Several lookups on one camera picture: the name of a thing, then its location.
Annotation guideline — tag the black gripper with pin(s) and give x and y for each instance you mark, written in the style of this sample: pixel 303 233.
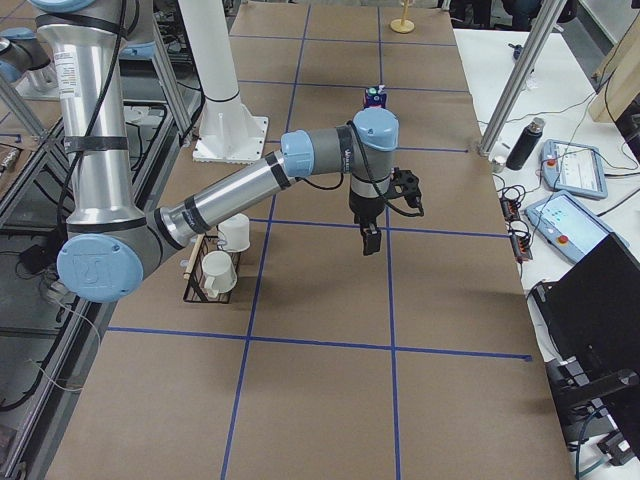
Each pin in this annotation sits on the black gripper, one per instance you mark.
pixel 363 210

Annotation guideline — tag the milk carton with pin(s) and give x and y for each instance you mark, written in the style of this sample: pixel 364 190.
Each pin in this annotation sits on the milk carton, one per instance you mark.
pixel 375 97

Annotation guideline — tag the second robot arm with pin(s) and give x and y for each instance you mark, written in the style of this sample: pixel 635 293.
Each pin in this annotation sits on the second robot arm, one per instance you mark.
pixel 23 55

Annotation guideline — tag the white mug with lettering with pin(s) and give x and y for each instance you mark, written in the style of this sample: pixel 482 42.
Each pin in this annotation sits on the white mug with lettering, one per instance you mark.
pixel 234 233

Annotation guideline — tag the black power strip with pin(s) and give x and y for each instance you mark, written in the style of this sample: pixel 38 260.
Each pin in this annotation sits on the black power strip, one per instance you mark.
pixel 518 231

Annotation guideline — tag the black water bottle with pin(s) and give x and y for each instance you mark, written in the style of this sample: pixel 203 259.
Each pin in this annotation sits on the black water bottle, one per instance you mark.
pixel 525 144

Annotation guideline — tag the teach pendant near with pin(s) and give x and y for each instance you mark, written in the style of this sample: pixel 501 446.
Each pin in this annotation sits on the teach pendant near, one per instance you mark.
pixel 567 224

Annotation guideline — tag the teach pendant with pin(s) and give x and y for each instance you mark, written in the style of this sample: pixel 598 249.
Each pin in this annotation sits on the teach pendant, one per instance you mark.
pixel 575 168
pixel 567 224

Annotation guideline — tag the teach pendant far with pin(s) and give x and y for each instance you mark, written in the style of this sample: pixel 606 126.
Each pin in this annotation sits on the teach pendant far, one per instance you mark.
pixel 575 168

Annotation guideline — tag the wooden stand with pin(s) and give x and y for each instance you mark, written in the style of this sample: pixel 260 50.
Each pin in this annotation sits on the wooden stand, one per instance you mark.
pixel 403 25

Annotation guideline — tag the black laptop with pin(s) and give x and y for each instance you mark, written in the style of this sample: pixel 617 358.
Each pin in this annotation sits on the black laptop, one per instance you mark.
pixel 592 316

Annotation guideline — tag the wooden block right edge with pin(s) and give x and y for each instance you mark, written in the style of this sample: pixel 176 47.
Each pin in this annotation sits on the wooden block right edge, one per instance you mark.
pixel 620 70

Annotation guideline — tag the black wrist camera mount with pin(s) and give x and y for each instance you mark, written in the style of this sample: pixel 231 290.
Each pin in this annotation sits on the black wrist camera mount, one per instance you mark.
pixel 403 183

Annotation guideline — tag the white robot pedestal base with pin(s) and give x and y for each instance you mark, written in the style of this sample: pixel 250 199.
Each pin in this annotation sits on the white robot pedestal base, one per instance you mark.
pixel 228 132

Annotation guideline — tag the black wire cup rack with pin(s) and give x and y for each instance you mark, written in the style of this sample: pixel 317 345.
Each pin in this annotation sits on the black wire cup rack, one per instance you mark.
pixel 194 292

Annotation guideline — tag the aluminium frame post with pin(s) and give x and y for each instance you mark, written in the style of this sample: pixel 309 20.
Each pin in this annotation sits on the aluminium frame post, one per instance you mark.
pixel 536 40

